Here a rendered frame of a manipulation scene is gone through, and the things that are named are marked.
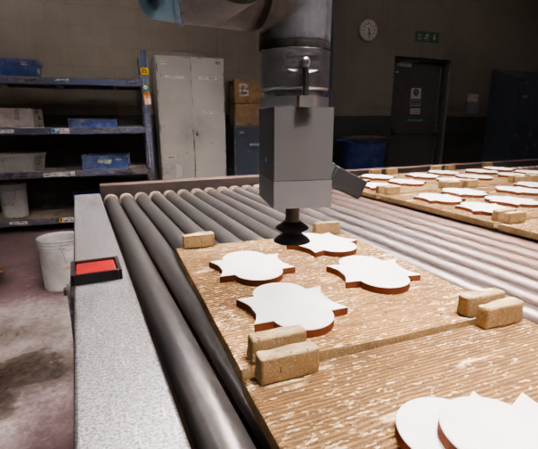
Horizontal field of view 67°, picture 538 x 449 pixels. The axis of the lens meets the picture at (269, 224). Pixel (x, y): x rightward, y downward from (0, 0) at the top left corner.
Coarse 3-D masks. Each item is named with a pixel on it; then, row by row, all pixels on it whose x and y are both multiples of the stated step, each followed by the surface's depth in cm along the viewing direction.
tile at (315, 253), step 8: (312, 240) 77; (320, 240) 77; (328, 240) 77; (336, 240) 77; (344, 240) 77; (352, 240) 77; (288, 248) 75; (296, 248) 74; (304, 248) 73; (312, 248) 72; (320, 248) 72; (328, 248) 72; (336, 248) 72; (344, 248) 72; (352, 248) 72; (320, 256) 71; (328, 256) 71; (336, 256) 71; (344, 256) 71
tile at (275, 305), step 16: (256, 288) 55; (272, 288) 55; (288, 288) 55; (304, 288) 55; (320, 288) 55; (240, 304) 51; (256, 304) 50; (272, 304) 50; (288, 304) 50; (304, 304) 50; (320, 304) 50; (336, 304) 50; (256, 320) 46; (272, 320) 46; (288, 320) 46; (304, 320) 46; (320, 320) 46
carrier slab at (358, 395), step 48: (432, 336) 45; (480, 336) 45; (528, 336) 45; (288, 384) 36; (336, 384) 36; (384, 384) 36; (432, 384) 36; (480, 384) 36; (528, 384) 36; (288, 432) 31; (336, 432) 31; (384, 432) 31
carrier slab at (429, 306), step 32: (192, 256) 71; (288, 256) 71; (384, 256) 71; (192, 288) 61; (224, 288) 58; (352, 288) 58; (416, 288) 58; (448, 288) 58; (224, 320) 48; (352, 320) 48; (384, 320) 48; (416, 320) 48; (448, 320) 48; (320, 352) 42; (352, 352) 43
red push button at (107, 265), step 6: (78, 264) 69; (84, 264) 69; (90, 264) 69; (96, 264) 69; (102, 264) 69; (108, 264) 69; (114, 264) 70; (78, 270) 66; (84, 270) 66; (90, 270) 66; (96, 270) 66; (102, 270) 66
